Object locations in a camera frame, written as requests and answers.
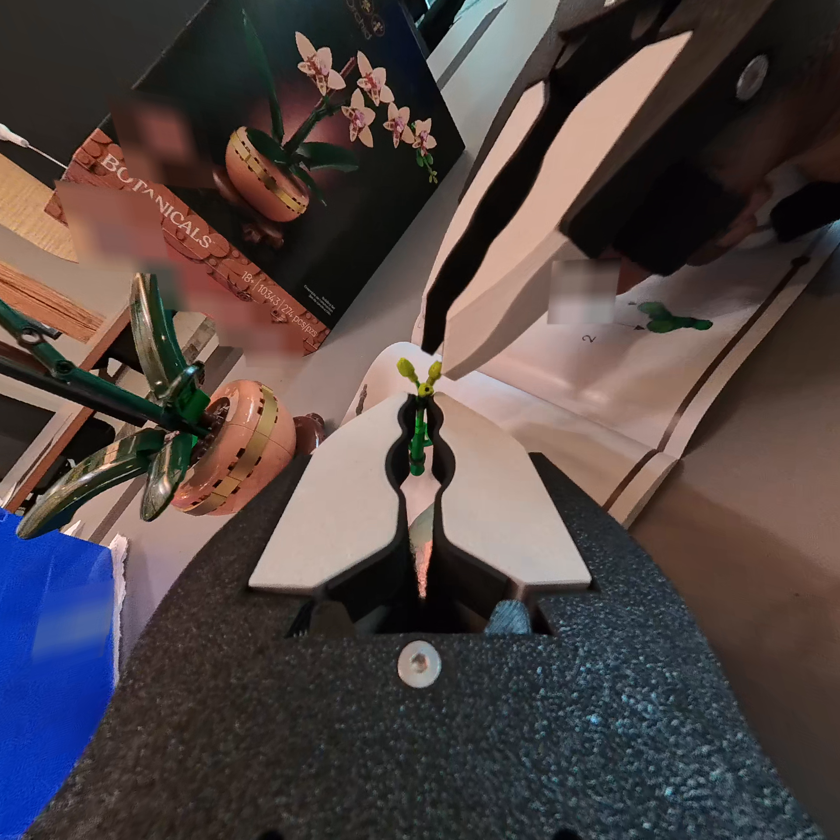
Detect white instruction booklet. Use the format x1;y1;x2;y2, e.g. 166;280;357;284
341;220;840;534

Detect white stick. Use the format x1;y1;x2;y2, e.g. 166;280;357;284
0;123;70;170

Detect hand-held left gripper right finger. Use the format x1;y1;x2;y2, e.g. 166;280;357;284
425;391;593;632

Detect person's right hand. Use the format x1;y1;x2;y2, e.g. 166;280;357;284
617;184;782;291

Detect large blue storage bin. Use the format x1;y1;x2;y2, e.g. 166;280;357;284
0;508;120;840

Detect wooden edged table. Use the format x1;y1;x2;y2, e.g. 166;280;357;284
0;261;135;516

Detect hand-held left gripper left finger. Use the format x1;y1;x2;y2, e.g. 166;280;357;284
249;392;422;632

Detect plywood panel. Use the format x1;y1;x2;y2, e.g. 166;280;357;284
0;153;81;263

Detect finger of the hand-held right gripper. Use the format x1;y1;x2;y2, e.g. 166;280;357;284
412;39;578;355
423;29;708;382

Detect green toy bud stem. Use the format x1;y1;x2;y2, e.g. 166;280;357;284
395;357;445;478

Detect orchid print toy box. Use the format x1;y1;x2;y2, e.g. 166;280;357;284
42;0;468;360

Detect brick-built orchid plant pot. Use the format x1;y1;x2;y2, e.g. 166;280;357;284
0;271;327;540

